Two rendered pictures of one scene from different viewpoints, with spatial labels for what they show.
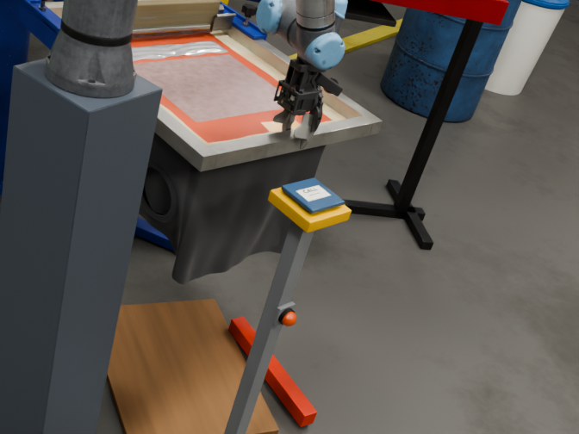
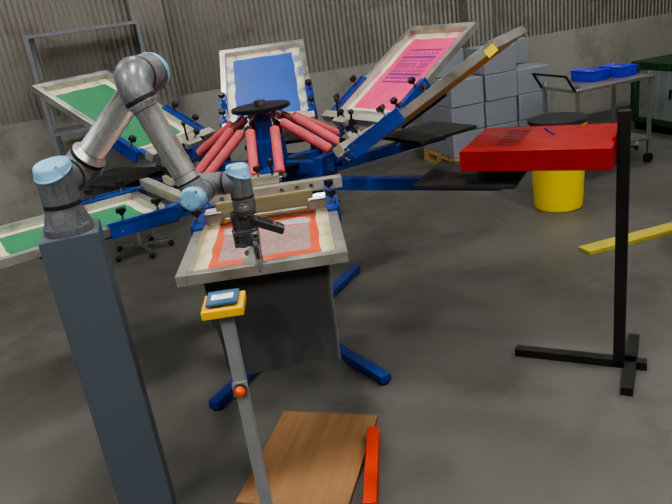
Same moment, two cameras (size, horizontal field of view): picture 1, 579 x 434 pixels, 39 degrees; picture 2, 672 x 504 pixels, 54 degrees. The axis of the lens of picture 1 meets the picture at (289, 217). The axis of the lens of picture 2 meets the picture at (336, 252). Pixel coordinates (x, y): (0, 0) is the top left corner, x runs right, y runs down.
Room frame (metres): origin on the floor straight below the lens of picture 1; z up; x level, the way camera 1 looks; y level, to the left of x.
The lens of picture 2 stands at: (0.60, -1.73, 1.78)
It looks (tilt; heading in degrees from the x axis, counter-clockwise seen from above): 21 degrees down; 50
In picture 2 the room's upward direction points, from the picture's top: 8 degrees counter-clockwise
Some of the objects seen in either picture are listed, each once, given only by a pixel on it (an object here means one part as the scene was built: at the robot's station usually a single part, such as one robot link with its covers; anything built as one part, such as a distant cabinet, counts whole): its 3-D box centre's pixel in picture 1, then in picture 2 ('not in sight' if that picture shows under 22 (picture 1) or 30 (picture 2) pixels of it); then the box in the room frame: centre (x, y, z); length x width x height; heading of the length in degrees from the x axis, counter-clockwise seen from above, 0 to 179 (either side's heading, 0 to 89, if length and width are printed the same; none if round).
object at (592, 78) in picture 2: not in sight; (592, 117); (6.35, 1.29, 0.47); 0.99 x 0.58 x 0.93; 152
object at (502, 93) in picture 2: not in sight; (483, 102); (6.40, 2.52, 0.58); 1.12 x 0.75 x 1.15; 155
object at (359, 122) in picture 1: (200, 68); (265, 232); (1.97, 0.34, 0.97); 0.79 x 0.58 x 0.04; 52
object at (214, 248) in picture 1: (250, 203); (274, 318); (1.79, 0.11, 0.74); 0.45 x 0.03 x 0.43; 142
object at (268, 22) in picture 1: (289, 19); (208, 185); (1.64, 0.12, 1.28); 0.11 x 0.11 x 0.08; 39
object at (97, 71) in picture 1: (93, 51); (65, 216); (1.27, 0.40, 1.25); 0.15 x 0.15 x 0.10
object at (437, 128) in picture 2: not in sight; (371, 153); (3.29, 1.06, 0.91); 1.34 x 0.41 x 0.08; 172
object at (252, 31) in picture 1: (227, 22); (331, 203); (2.34, 0.35, 0.98); 0.30 x 0.05 x 0.07; 52
